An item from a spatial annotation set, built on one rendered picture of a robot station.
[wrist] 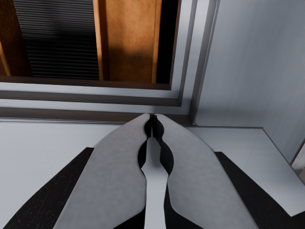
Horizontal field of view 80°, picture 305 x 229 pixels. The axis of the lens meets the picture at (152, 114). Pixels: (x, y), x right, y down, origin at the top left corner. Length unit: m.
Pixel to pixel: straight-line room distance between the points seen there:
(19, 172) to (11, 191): 0.03
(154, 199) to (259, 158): 0.10
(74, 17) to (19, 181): 0.34
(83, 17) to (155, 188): 0.36
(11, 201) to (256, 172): 0.22
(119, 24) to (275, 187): 0.27
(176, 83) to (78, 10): 0.33
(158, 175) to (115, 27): 0.22
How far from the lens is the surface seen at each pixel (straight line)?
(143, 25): 0.29
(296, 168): 0.55
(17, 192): 0.22
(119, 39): 0.30
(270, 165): 0.19
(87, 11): 0.44
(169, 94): 0.16
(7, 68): 0.32
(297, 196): 0.24
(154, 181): 0.17
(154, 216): 0.21
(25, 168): 0.19
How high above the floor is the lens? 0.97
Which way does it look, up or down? 60 degrees down
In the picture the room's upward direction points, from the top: 177 degrees clockwise
